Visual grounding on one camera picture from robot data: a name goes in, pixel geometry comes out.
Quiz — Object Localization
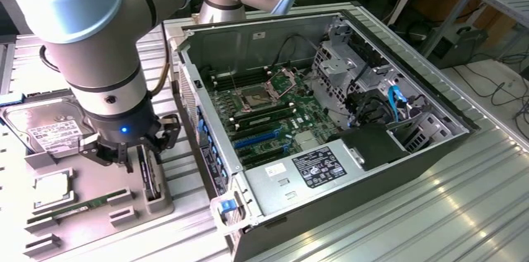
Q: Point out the blue wire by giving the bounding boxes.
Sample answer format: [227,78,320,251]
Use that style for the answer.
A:
[388,84,405,124]

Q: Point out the black RAM slot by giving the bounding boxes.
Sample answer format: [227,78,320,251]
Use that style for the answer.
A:
[209,68,270,85]
[214,74,273,92]

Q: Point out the black plastic shroud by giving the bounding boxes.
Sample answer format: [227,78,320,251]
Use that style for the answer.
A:
[342,123,409,172]

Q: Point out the black expansion slot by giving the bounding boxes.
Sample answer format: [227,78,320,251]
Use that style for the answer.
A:
[239,146,288,164]

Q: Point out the green RAM stick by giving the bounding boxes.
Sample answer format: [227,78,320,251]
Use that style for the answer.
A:
[234,109,297,129]
[27,189,127,224]

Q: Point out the CPU socket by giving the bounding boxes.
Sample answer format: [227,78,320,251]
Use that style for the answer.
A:
[239,85,274,111]

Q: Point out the silver chipset heatsink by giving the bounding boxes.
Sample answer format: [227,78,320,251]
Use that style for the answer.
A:
[294,131,322,147]

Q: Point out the silver CPU chip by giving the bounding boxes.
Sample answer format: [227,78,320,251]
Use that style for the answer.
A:
[32,177,72,209]

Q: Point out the black box on floor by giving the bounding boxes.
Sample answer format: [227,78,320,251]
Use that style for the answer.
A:
[433,26,489,70]

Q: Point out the thin locking lever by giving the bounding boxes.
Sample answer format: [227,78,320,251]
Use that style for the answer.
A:
[229,65,242,96]

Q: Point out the blue card retainer clips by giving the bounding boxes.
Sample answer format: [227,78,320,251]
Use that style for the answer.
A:
[197,115,227,180]

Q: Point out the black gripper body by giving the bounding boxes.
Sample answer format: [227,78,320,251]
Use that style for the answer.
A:
[84,94,166,152]

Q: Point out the grey power supply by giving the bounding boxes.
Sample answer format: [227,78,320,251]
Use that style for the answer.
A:
[243,139,368,218]

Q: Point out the metal disk bay cage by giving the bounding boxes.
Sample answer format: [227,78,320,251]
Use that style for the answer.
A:
[312,40,398,120]

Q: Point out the grey parts rack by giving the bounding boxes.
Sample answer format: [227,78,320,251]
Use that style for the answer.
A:
[0,88,177,260]

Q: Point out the blue connector block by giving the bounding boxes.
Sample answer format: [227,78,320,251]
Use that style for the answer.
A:
[0,92,28,107]

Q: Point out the dark robot cable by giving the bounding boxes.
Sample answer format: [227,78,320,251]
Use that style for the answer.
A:
[147,57,173,95]

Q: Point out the green motherboard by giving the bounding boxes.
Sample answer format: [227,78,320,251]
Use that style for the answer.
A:
[202,63,334,172]

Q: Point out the black curved wire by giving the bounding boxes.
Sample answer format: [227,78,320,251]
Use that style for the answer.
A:
[276,35,320,68]

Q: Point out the floor cables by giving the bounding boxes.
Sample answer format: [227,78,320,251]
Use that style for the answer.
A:
[453,53,529,121]

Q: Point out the open black PC case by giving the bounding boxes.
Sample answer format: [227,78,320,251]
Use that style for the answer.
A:
[163,7,483,262]

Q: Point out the metal socket cover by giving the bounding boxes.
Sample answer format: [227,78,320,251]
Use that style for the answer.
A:
[263,68,300,97]

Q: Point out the silver hard disk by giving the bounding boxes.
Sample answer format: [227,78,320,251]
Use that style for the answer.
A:
[0,96,101,160]

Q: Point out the blue expansion slot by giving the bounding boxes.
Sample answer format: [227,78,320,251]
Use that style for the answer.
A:
[233,129,280,149]

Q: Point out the black wire bundle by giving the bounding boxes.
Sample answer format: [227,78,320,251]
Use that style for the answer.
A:
[346,92,428,127]

